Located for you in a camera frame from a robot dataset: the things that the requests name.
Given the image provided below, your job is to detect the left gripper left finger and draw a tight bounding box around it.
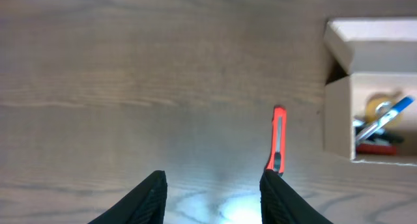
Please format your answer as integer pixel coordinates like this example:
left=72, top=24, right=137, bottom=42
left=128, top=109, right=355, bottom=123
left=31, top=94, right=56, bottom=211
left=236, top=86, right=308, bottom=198
left=89, top=170, right=167, bottom=224

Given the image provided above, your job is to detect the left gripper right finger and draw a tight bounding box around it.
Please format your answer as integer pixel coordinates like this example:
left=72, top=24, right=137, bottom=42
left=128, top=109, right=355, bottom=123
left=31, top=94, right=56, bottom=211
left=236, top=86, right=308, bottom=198
left=259, top=169, right=332, bottom=224

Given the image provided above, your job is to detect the red utility knife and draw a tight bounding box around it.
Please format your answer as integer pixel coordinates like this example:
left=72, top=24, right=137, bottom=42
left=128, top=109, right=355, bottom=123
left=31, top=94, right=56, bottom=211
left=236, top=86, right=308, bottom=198
left=265, top=105, right=287, bottom=176

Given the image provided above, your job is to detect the red black stapler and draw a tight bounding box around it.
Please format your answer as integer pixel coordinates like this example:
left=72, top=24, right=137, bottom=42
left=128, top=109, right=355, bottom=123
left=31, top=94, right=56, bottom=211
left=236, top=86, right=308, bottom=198
left=356, top=139, right=397, bottom=156

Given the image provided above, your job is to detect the blue whiteboard marker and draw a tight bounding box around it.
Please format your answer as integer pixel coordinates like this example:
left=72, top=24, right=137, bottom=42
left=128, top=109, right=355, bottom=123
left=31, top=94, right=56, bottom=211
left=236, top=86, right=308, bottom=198
left=355, top=96, right=414, bottom=144

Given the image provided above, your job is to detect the yellow tape roll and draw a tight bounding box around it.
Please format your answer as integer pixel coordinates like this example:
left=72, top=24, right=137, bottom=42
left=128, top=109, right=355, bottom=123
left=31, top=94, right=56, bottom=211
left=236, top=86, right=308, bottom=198
left=364, top=91, right=403, bottom=123

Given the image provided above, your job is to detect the cardboard box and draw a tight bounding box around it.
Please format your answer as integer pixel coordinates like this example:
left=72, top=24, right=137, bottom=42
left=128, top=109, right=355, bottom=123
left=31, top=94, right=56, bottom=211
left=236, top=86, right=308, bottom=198
left=324, top=17, right=416, bottom=166

